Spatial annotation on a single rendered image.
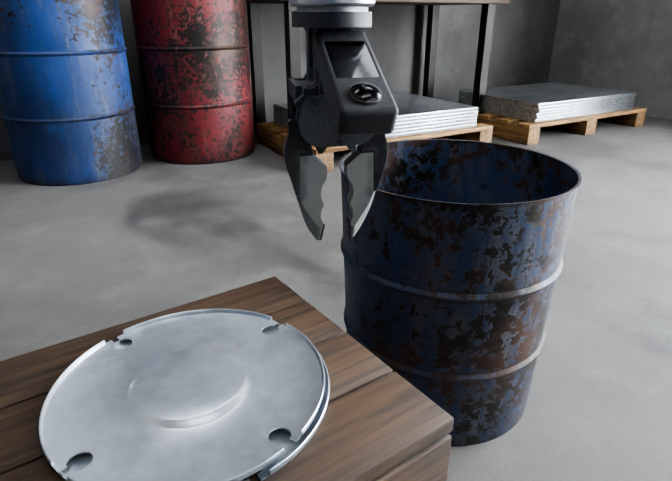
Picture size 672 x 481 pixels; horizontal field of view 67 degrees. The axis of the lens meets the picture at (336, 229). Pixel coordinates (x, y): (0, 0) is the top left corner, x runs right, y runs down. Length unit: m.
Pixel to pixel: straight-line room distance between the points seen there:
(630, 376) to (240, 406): 0.96
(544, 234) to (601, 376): 0.53
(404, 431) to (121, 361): 0.33
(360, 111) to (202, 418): 0.34
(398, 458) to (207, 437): 0.18
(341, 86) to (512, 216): 0.45
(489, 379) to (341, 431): 0.46
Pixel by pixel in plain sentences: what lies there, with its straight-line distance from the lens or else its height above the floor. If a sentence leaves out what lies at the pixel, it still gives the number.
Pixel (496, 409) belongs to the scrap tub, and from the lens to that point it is 1.01.
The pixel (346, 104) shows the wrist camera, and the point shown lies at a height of 0.67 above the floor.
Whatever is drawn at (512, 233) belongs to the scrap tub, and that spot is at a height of 0.43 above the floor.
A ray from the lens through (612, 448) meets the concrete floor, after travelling 1.13.
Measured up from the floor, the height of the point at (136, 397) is 0.37.
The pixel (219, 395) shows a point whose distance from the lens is 0.57.
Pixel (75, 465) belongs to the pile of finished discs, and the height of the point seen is 0.35.
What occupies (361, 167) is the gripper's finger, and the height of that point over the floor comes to 0.60.
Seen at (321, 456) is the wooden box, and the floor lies 0.35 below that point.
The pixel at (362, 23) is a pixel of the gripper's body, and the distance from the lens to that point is 0.46.
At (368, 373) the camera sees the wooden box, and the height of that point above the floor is 0.35.
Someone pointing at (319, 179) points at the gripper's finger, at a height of 0.59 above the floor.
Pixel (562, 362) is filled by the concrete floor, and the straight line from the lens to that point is 1.30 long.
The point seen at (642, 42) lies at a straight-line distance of 4.80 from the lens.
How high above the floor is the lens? 0.73
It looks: 23 degrees down
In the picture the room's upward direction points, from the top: straight up
